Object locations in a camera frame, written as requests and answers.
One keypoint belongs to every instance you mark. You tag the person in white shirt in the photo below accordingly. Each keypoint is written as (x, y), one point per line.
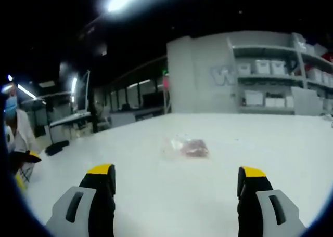
(22, 133)

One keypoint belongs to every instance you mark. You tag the pink object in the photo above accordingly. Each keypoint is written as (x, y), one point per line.
(165, 82)

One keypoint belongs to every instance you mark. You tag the person's head with blue mask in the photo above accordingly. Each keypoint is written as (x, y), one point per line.
(11, 104)

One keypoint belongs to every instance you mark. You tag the grey leaning board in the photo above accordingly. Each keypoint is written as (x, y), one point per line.
(304, 102)

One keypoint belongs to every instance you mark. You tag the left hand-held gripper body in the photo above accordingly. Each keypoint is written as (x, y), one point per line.
(26, 172)

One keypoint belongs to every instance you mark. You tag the row of white storage bins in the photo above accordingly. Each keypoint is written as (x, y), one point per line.
(262, 66)

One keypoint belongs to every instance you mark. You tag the black cloth bundle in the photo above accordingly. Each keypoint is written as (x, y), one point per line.
(57, 148)

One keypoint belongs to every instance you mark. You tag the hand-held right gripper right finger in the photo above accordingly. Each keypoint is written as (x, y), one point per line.
(255, 208)

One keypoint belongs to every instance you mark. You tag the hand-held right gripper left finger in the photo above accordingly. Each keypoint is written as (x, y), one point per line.
(101, 200)

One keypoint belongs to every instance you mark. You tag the grey shelf rack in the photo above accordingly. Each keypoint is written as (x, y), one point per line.
(299, 50)

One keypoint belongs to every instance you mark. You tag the outlined wall letter sign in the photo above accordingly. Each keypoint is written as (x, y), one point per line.
(221, 76)

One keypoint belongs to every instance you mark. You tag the clear resealable bag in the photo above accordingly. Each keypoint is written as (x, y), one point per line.
(192, 148)

